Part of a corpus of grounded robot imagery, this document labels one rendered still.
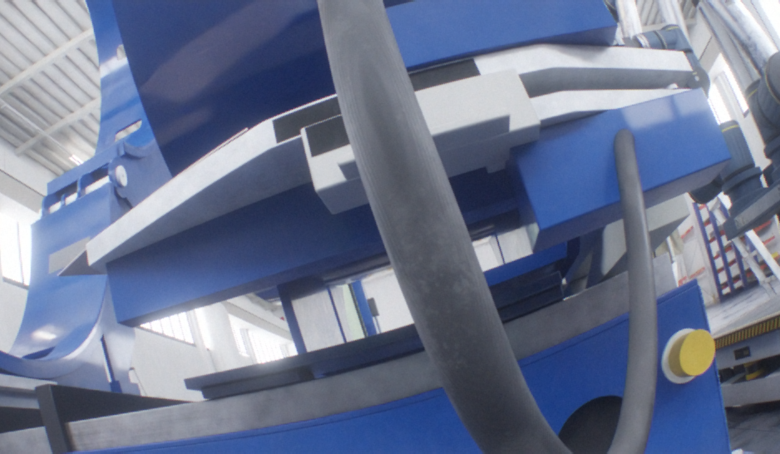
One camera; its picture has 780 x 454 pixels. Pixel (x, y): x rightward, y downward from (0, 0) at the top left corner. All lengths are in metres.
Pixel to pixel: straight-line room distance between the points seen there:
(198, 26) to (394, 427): 0.80
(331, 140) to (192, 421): 0.59
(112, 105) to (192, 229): 4.91
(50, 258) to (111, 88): 2.42
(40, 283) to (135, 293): 2.91
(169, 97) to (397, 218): 1.14
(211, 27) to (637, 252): 0.95
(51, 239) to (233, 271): 3.13
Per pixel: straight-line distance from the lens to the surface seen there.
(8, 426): 1.66
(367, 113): 0.26
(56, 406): 1.31
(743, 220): 2.54
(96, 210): 3.76
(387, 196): 0.26
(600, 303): 1.07
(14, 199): 13.97
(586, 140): 0.77
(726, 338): 2.32
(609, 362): 1.03
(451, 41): 0.77
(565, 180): 0.75
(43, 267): 3.89
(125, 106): 5.67
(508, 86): 0.73
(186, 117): 1.39
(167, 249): 0.93
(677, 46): 2.13
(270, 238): 0.88
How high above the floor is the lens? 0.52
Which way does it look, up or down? 15 degrees up
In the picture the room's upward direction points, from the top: 17 degrees counter-clockwise
